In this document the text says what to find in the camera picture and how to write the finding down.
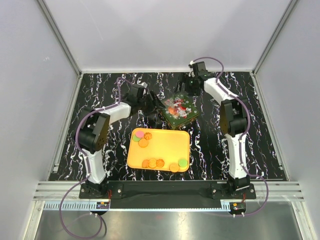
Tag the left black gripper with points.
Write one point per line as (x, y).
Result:
(154, 105)

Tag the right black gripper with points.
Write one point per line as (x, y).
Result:
(184, 78)

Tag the gold tin lid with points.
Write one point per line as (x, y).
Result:
(179, 105)

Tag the green gold cookie tin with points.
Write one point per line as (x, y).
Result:
(179, 122)

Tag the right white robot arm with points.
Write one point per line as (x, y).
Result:
(234, 120)

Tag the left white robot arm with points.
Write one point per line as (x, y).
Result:
(92, 131)

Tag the pink sandwich cookie top left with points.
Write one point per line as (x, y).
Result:
(139, 134)

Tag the orange swirl cookie top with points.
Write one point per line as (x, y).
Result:
(147, 136)

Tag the orange swirl cookie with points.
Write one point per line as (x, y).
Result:
(147, 136)
(160, 163)

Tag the green sandwich cookie top left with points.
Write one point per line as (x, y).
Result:
(136, 139)

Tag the green sandwich cookie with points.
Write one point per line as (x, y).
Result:
(136, 139)
(182, 163)

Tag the round tan biscuit top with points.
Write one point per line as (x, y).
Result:
(143, 143)

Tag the round tan biscuit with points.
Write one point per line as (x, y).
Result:
(174, 167)
(143, 143)
(152, 163)

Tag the yellow serving tray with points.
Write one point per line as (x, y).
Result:
(168, 145)

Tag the orange shell cookie bottom left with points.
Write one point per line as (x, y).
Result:
(145, 163)

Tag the orange swirl cookie bottom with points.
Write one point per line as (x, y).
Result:
(160, 163)

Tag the round tan biscuit bottom right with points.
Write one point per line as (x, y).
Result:
(174, 167)

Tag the green sandwich cookie bottom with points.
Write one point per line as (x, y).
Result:
(182, 163)

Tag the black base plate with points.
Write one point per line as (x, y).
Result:
(185, 192)

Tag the left aluminium frame post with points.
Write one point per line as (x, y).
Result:
(58, 35)

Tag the aluminium frame post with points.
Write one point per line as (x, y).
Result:
(58, 35)
(275, 34)

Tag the right aluminium frame post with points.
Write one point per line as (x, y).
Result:
(275, 34)

